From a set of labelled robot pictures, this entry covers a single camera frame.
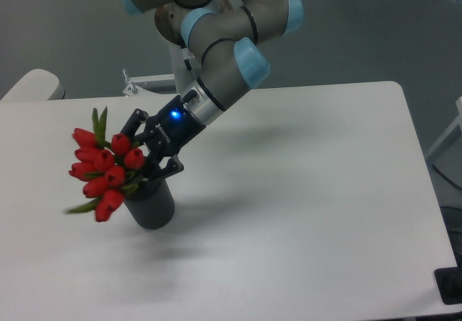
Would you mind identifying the dark grey ribbed vase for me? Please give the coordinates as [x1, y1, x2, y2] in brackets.
[124, 179, 175, 229]

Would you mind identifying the red tulip bouquet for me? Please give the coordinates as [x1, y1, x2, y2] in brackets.
[64, 108, 147, 222]

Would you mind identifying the white chair backrest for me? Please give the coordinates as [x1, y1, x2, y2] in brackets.
[1, 69, 66, 103]

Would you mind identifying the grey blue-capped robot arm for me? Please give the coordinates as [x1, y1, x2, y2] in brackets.
[121, 0, 304, 180]

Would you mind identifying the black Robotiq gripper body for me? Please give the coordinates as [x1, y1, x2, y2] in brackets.
[139, 95, 206, 168]

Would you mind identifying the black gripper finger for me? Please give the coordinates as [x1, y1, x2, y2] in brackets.
[140, 155, 184, 182]
[121, 108, 149, 141]

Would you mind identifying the black device at table edge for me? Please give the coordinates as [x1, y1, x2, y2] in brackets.
[434, 267, 461, 305]

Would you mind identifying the white furniture frame right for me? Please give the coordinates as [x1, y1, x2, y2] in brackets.
[424, 97, 461, 191]

